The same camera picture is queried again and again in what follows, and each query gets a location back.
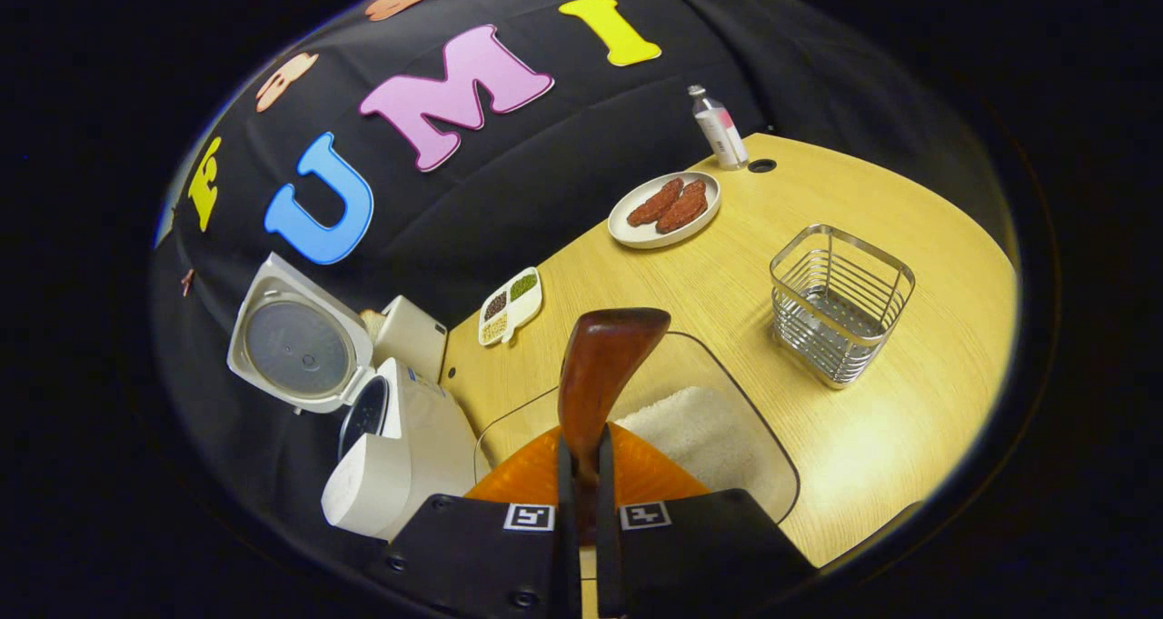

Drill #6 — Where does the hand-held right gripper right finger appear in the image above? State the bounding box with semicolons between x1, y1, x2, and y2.
595;422;819;619

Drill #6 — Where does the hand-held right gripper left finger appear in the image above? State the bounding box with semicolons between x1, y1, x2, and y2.
389;426;582;619

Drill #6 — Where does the clear container of rice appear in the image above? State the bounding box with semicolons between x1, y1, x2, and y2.
472;331;800;524

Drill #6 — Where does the white rice cooker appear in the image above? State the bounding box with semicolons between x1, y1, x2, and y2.
227;253;482;541

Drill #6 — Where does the brown wooden spoon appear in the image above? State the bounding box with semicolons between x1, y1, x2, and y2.
558;307;671;547

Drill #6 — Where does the metal wire chopstick holder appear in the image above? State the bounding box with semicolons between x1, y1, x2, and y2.
770;225;916;390

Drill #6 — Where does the white divided dish of beans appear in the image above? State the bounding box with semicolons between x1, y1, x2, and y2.
478;266;544;346

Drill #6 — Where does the white toaster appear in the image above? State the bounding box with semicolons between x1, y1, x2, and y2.
373;295;448;384

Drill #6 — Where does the white oval plate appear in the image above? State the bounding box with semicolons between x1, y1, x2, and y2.
607;171;722;250

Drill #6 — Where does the red meat piece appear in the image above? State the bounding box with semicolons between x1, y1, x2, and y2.
627;178;684;227
656;181;710;234

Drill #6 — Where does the black backdrop cloth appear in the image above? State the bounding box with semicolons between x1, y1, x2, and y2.
150;0;1009;547

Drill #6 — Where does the small bottle with pink label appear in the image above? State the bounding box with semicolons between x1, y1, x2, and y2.
688;85;750;171

